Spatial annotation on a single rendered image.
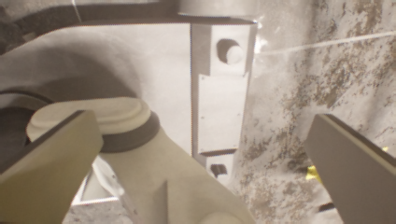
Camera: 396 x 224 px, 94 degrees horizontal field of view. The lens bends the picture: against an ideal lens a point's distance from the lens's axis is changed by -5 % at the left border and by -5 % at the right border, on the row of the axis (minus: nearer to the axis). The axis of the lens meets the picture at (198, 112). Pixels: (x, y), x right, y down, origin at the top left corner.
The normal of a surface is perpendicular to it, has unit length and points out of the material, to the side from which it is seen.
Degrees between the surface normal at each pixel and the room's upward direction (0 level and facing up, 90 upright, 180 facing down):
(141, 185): 90
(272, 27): 0
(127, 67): 0
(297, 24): 0
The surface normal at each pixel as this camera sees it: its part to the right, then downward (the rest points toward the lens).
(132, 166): 0.00, -0.86
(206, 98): 0.18, 0.51
